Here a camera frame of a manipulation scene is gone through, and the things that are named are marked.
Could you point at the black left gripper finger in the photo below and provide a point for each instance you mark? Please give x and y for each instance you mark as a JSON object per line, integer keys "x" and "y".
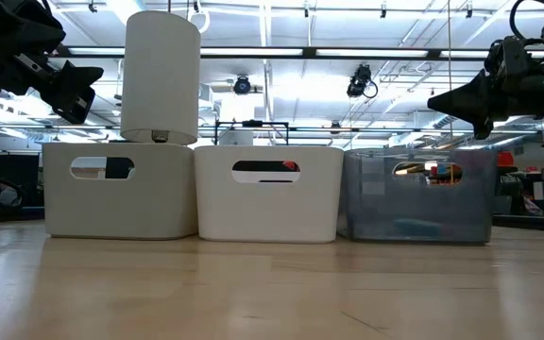
{"x": 76, "y": 92}

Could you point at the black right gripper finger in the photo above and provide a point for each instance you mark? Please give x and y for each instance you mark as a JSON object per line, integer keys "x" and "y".
{"x": 480, "y": 101}

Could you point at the white lamp with wooden base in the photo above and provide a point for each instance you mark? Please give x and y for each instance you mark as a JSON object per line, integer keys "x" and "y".
{"x": 158, "y": 71}

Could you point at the dark translucent plastic bin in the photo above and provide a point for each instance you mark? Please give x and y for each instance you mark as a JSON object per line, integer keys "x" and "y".
{"x": 418, "y": 203}

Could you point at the light grey plastic bin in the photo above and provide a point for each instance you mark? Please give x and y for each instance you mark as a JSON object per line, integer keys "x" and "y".
{"x": 121, "y": 208}

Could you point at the black overhead light beam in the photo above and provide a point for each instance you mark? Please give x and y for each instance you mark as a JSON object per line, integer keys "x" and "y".
{"x": 310, "y": 52}

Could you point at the white plastic bin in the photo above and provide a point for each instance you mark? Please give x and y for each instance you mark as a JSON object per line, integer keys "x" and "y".
{"x": 267, "y": 212}

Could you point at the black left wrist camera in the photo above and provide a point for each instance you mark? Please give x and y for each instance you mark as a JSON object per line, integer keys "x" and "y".
{"x": 7, "y": 23}

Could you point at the black ceiling camera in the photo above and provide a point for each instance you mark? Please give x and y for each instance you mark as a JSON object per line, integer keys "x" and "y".
{"x": 242, "y": 85}
{"x": 359, "y": 80}

